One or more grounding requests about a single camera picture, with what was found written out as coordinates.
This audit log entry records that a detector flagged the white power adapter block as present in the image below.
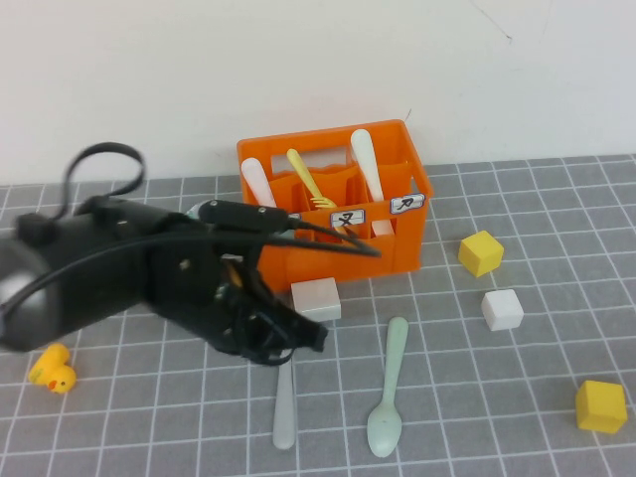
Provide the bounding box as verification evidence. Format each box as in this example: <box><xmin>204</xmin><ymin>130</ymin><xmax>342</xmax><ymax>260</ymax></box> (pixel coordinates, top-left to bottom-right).
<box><xmin>290</xmin><ymin>277</ymin><xmax>343</xmax><ymax>322</ymax></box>

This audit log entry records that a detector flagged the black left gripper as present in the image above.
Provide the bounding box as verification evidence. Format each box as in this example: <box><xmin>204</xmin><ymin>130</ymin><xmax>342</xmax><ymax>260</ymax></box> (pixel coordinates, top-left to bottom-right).
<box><xmin>188</xmin><ymin>252</ymin><xmax>330</xmax><ymax>369</ymax></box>

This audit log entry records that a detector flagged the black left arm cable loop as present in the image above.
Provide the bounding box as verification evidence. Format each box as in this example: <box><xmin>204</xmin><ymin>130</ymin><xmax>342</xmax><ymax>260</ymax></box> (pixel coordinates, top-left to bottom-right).
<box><xmin>59</xmin><ymin>142</ymin><xmax>147</xmax><ymax>221</ymax></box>

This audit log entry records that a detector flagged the white cutlery handle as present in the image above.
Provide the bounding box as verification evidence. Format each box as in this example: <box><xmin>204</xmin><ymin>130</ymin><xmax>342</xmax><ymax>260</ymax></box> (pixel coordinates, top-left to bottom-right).
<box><xmin>350</xmin><ymin>128</ymin><xmax>397</xmax><ymax>238</ymax></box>

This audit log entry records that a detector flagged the paper label with knife character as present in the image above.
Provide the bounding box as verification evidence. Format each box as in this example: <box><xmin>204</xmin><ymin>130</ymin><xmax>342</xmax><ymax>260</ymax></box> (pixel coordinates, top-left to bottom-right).
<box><xmin>390</xmin><ymin>193</ymin><xmax>426</xmax><ymax>216</ymax></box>

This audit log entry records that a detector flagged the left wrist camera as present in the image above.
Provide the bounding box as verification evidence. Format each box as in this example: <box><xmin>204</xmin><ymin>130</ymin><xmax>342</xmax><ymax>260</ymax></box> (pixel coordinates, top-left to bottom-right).
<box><xmin>197</xmin><ymin>200</ymin><xmax>290</xmax><ymax>234</ymax></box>

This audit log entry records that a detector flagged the pale pink cutlery handle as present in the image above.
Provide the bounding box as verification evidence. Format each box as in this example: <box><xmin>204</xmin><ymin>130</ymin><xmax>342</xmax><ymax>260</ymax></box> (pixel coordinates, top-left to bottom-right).
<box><xmin>240</xmin><ymin>157</ymin><xmax>278</xmax><ymax>210</ymax></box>

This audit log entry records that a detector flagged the paper label with fork character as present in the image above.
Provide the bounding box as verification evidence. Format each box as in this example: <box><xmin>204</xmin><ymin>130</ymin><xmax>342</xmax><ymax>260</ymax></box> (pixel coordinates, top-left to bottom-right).
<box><xmin>330</xmin><ymin>209</ymin><xmax>367</xmax><ymax>231</ymax></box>

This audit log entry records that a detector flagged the yellow cube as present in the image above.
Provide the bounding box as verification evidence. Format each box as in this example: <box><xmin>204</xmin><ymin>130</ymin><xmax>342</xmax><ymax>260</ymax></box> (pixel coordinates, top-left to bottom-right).
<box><xmin>574</xmin><ymin>380</ymin><xmax>628</xmax><ymax>434</ymax></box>
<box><xmin>457</xmin><ymin>230</ymin><xmax>505</xmax><ymax>278</ymax></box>

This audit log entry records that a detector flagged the yellow plastic fork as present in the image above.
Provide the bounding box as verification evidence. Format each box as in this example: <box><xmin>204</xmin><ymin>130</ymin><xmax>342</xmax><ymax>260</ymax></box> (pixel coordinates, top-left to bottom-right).
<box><xmin>310</xmin><ymin>195</ymin><xmax>359</xmax><ymax>243</ymax></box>

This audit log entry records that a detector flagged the thick black left camera cable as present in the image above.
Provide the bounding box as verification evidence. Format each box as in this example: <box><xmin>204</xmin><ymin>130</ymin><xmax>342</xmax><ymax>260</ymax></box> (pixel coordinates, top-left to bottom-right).
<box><xmin>0</xmin><ymin>221</ymin><xmax>384</xmax><ymax>319</ymax></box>

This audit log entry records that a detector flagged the white cube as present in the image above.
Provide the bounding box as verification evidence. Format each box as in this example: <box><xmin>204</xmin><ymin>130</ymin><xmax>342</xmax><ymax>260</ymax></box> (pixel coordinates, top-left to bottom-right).
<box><xmin>480</xmin><ymin>288</ymin><xmax>525</xmax><ymax>332</ymax></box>

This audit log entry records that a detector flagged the yellow rubber duck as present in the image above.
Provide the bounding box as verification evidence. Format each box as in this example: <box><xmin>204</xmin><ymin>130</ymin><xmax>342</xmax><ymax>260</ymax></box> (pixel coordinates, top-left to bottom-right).
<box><xmin>28</xmin><ymin>343</ymin><xmax>79</xmax><ymax>397</ymax></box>

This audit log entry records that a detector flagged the grey plastic fork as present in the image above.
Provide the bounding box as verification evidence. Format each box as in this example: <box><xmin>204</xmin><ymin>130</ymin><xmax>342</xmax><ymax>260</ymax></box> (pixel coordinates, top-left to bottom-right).
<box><xmin>272</xmin><ymin>358</ymin><xmax>298</xmax><ymax>451</ymax></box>

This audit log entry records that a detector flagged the mint green plastic spoon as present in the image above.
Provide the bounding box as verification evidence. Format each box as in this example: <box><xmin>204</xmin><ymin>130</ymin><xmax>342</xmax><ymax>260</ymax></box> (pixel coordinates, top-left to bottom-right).
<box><xmin>366</xmin><ymin>316</ymin><xmax>409</xmax><ymax>458</ymax></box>

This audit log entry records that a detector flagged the yellow cutlery handle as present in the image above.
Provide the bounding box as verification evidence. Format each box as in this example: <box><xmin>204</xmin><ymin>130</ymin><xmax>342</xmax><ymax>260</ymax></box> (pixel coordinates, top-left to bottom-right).
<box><xmin>285</xmin><ymin>148</ymin><xmax>330</xmax><ymax>205</ymax></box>

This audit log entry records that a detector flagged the orange plastic cutlery holder crate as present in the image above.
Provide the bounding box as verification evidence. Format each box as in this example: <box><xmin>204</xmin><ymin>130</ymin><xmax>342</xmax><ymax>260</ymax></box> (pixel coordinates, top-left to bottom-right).
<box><xmin>236</xmin><ymin>118</ymin><xmax>434</xmax><ymax>294</ymax></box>

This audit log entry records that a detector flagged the grey checked table mat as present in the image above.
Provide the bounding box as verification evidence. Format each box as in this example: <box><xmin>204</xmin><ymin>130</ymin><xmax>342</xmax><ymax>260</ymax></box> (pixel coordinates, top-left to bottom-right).
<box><xmin>0</xmin><ymin>154</ymin><xmax>636</xmax><ymax>477</ymax></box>

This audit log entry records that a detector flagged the thin black left gripper cable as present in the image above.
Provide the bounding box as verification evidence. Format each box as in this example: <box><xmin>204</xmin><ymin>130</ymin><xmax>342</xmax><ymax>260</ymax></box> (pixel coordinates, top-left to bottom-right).
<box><xmin>247</xmin><ymin>342</ymin><xmax>300</xmax><ymax>370</ymax></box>

